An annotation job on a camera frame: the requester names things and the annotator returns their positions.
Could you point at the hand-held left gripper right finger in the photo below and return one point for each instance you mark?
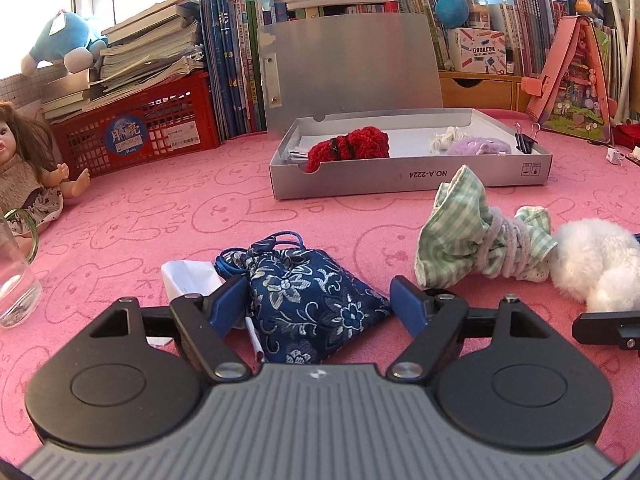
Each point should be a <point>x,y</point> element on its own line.
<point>407,305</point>

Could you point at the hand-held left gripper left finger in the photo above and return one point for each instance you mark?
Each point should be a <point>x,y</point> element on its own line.
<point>227,305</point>

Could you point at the white plush toy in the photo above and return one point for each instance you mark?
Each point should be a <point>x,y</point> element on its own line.
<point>595,255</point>

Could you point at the green checked cloth bundle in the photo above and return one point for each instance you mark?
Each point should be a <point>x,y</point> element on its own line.
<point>450,230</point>

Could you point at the red knitted yarn piece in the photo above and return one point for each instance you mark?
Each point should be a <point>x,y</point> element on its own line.
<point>360,142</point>

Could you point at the white lace scrunchie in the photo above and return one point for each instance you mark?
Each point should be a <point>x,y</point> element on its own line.
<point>442,139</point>

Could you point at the purple plush toy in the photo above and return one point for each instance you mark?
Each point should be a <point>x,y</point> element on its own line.
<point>475,147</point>

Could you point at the grey cardboard file box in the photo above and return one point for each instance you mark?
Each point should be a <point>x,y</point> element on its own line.
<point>350,60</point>

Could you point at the small white paper piece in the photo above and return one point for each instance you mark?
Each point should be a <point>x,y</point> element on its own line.
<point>614,157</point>

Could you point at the red knitted cloth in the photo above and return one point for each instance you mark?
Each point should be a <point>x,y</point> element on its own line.
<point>629,134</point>

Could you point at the pink bunny-print table cloth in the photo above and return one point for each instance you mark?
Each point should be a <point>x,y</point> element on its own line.
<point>150,210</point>

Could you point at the black binder clip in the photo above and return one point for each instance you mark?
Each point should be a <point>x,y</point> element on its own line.
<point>524,142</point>

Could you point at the white tube rack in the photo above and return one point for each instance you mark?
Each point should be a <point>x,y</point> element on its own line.
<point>620,60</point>

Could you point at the pink triangular diorama house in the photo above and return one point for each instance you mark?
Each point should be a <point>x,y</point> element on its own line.
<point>565,60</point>

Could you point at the red plastic crate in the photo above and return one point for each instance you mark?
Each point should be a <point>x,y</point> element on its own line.
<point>190,110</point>

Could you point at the clear glass mug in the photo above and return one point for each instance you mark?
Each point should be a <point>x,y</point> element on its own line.
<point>15,290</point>

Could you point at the wooden drawer organizer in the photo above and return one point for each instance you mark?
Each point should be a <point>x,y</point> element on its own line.
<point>475,92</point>

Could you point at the row of shelf books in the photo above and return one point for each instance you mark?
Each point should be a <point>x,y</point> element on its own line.
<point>530,35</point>

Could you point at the brown-haired doll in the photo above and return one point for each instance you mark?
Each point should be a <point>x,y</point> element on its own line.
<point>20,180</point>

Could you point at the row of blue books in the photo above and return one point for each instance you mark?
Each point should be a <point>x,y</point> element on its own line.
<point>230,60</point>

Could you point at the white printed carton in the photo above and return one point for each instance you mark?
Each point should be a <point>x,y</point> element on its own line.
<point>475,50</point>

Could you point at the stack of worn books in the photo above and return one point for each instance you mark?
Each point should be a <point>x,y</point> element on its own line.
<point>145,55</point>

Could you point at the stack of flat books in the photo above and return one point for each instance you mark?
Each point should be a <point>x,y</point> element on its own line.
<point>340,0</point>

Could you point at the light blue plush toy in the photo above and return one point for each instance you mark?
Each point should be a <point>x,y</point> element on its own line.
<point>60,35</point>

